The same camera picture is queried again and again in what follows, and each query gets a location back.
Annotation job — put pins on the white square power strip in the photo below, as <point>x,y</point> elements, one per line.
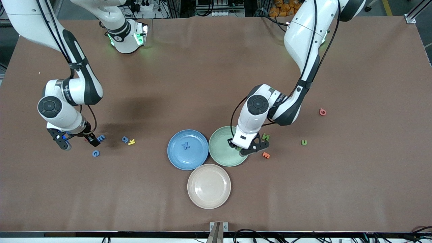
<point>143,6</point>

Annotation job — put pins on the blue plate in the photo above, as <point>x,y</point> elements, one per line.
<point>197,158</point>

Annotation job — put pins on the orange objects pile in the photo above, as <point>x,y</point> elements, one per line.
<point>283,8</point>

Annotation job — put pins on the beige plate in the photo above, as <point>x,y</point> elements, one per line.
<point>209,186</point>

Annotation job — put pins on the green foam letter N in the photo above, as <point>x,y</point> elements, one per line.
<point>266,136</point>

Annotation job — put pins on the blue foam letter X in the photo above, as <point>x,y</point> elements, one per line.
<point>185,145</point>

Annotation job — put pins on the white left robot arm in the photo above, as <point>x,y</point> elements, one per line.
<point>303,33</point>

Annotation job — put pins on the blue foam letter G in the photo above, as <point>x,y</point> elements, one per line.
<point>93,153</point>

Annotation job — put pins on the pink foam letter Q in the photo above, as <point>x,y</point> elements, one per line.
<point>320,112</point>

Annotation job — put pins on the aluminium frame corner post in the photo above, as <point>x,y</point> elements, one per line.
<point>411,18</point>

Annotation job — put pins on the white long power strip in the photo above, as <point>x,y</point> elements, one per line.
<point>222,14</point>

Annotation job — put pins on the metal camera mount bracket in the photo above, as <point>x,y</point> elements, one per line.
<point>219,233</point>

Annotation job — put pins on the blue foam letter E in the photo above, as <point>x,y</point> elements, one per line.
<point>102,137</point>

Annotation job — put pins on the brown table cover sheet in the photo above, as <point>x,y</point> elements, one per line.
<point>216,84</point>

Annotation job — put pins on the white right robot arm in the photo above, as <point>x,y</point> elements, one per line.
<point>33,20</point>

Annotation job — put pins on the green plate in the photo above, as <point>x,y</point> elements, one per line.
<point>221,148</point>

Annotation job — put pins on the blue foam digit six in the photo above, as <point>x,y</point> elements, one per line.
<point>125,139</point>

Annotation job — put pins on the yellow foam letter K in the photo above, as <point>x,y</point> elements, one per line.
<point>131,142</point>

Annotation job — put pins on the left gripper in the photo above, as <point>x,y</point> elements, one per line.
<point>232,143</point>

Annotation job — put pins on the orange foam letter E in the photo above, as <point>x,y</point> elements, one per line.
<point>266,155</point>

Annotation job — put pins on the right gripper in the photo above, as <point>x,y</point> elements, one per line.
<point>88,135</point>

